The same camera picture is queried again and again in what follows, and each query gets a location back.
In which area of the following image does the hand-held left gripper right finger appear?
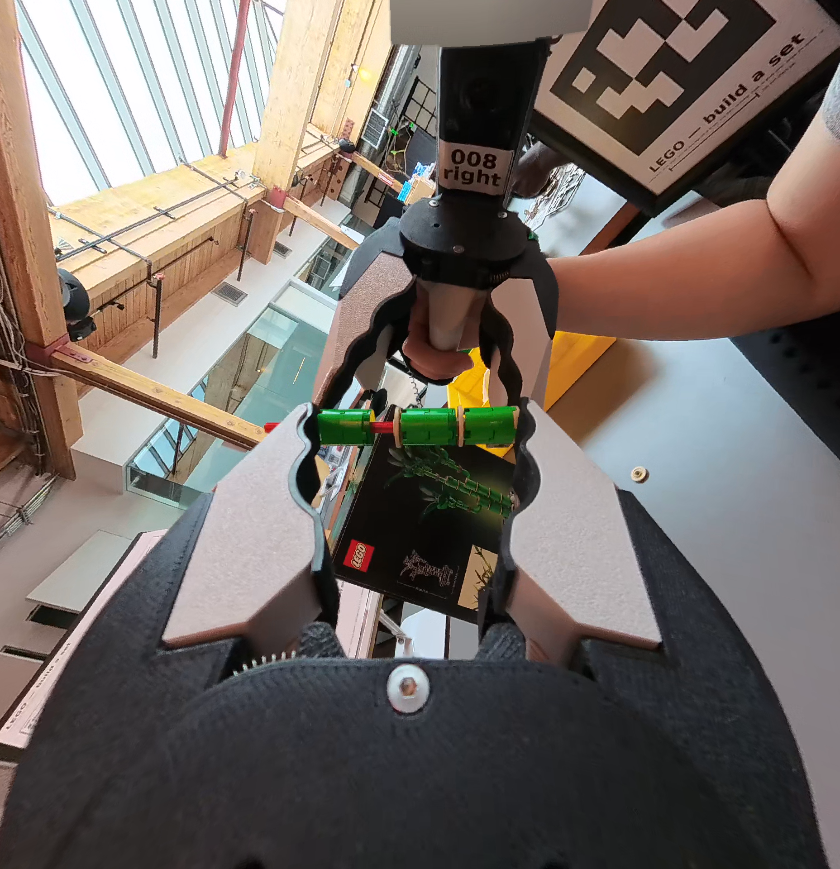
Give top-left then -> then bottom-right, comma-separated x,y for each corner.
478,398 -> 664,670

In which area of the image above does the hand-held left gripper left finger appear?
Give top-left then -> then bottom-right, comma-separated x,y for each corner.
162,403 -> 341,658

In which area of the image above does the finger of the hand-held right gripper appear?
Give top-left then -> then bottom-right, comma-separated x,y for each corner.
311,254 -> 421,411
476,277 -> 555,411

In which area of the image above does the green toy brick bamboo stalk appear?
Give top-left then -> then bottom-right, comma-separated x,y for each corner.
264,403 -> 524,450

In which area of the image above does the person's right forearm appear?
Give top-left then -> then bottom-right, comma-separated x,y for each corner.
544,129 -> 840,340

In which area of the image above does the person's right hand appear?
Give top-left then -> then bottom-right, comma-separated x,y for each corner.
401,315 -> 477,382

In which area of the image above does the yellow plastic bin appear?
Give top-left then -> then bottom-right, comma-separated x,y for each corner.
447,331 -> 618,463

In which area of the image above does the glass railing panel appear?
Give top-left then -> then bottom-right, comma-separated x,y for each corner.
129,306 -> 341,506

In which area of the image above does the black bamboo set box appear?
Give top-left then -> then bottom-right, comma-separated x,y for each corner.
328,407 -> 523,625

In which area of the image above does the diagonal wooden brace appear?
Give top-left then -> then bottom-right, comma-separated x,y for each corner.
50,343 -> 266,450

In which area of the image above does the long wooden beam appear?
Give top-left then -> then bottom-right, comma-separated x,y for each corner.
50,146 -> 339,354

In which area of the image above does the white printed sheet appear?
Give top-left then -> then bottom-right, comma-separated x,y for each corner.
0,530 -> 166,751

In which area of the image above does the black white tag sign board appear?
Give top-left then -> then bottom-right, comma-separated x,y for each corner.
529,0 -> 840,217

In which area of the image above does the red pipe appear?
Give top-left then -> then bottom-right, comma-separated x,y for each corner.
218,0 -> 253,158

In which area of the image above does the dark perforated panel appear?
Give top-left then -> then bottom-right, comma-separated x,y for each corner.
729,315 -> 840,479

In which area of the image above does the skylight window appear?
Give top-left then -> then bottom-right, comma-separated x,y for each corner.
16,0 -> 288,205

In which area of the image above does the wooden column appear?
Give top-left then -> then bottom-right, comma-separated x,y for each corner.
0,0 -> 78,479

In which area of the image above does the black ceiling camera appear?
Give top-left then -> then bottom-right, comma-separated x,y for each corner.
57,268 -> 98,344

